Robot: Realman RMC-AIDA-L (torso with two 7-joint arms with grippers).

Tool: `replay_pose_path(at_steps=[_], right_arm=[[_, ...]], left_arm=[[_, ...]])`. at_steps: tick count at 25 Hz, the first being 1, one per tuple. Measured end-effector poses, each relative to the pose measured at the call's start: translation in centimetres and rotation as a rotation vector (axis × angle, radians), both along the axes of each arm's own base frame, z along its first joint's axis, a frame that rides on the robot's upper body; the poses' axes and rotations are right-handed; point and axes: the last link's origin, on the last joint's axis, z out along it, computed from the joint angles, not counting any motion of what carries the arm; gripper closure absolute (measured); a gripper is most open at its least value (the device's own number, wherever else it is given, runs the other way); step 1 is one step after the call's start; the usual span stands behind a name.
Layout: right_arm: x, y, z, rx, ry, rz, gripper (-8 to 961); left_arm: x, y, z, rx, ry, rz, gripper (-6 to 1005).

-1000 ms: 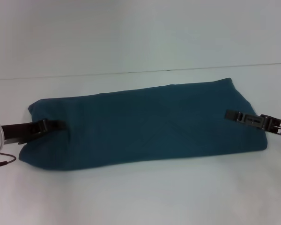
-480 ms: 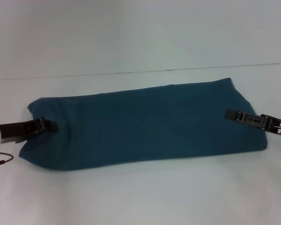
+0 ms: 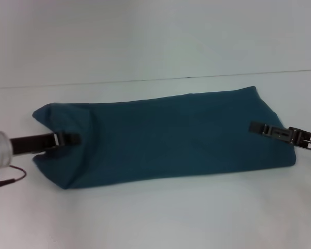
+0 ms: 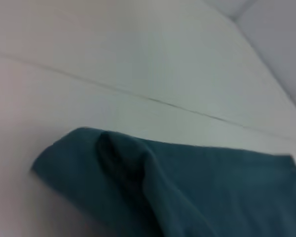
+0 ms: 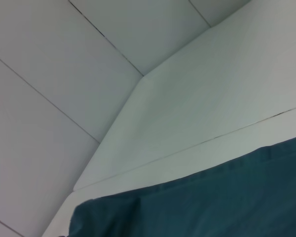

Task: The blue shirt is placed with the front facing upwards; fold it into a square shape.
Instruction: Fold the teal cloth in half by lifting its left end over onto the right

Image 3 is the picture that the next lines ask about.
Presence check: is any teal FREE print t-shirt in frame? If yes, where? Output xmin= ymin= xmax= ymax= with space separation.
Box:
xmin=31 ymin=85 xmax=298 ymax=190

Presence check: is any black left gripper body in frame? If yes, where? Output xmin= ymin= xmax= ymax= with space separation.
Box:
xmin=9 ymin=132 xmax=59 ymax=157

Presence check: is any dark left gripper cable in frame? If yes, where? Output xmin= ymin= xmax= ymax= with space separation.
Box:
xmin=0 ymin=164 xmax=28 ymax=194

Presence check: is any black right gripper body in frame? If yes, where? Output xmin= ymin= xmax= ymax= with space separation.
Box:
xmin=287 ymin=126 xmax=311 ymax=154

